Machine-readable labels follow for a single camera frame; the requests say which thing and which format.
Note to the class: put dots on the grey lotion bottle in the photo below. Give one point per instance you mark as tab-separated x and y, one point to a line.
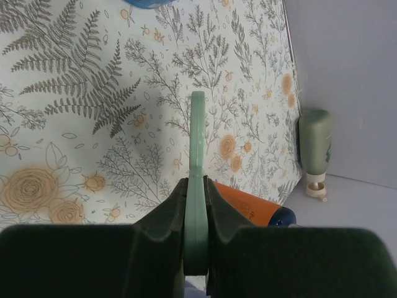
314	129

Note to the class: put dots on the green hand brush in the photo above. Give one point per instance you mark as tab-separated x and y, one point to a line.
196	222

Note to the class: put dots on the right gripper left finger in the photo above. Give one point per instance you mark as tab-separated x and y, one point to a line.
143	259

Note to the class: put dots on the white toilet roll blue wrap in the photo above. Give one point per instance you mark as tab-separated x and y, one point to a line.
148	4

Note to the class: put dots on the orange spray bottle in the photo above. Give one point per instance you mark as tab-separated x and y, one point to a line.
260	212

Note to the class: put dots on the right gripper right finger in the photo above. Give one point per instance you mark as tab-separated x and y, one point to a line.
246	260

